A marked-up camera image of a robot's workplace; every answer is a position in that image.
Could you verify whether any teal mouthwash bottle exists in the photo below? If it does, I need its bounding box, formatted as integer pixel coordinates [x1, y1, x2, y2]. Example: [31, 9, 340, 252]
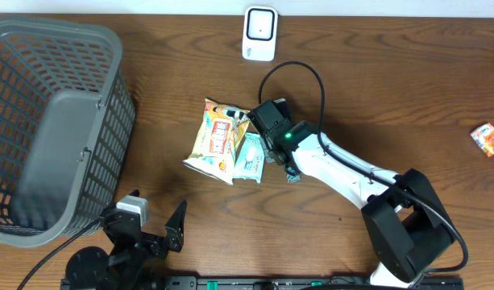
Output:
[264, 139, 302, 184]

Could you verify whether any teal package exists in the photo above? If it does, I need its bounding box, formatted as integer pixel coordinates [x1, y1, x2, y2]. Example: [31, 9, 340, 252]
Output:
[233, 132, 265, 183]

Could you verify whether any orange wiper sheet bag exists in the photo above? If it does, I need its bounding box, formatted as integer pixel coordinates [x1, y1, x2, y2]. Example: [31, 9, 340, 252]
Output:
[182, 98, 250, 185]

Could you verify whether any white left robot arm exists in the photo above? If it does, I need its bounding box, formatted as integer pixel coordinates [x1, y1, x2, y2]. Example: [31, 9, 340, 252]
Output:
[60, 190, 187, 290]

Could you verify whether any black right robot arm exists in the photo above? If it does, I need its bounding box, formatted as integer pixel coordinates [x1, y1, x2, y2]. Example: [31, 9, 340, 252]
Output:
[255, 118, 462, 288]

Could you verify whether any white black barcode scanner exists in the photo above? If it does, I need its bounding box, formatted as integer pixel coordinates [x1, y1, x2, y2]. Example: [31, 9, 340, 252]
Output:
[242, 6, 279, 62]

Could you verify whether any grey plastic basket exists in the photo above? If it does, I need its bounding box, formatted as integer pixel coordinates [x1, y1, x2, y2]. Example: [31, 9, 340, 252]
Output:
[0, 17, 136, 248]

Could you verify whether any black camera cable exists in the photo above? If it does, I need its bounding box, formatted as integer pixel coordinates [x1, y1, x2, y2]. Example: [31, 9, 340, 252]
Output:
[15, 217, 105, 290]
[257, 60, 470, 279]

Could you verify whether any black left camera cable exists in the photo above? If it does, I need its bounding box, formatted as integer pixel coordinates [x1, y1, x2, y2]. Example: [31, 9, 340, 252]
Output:
[15, 217, 105, 290]

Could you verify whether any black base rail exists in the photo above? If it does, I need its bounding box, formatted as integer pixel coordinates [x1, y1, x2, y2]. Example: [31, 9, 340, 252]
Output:
[161, 275, 465, 290]

